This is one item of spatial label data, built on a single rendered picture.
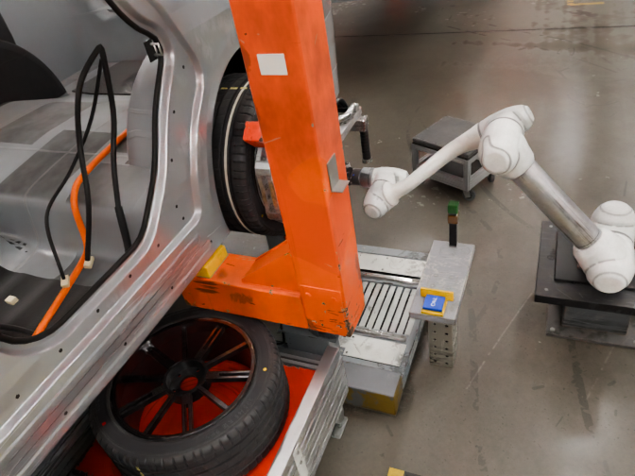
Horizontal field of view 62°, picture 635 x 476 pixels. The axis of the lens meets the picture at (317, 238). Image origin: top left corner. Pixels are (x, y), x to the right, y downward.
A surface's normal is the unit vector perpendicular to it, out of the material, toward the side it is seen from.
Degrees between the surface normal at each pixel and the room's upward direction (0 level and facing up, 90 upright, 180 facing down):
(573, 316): 90
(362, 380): 0
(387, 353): 0
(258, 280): 90
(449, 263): 0
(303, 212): 90
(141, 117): 53
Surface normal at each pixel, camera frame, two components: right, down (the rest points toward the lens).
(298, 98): -0.37, 0.62
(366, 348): -0.15, -0.78
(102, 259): -0.34, -0.28
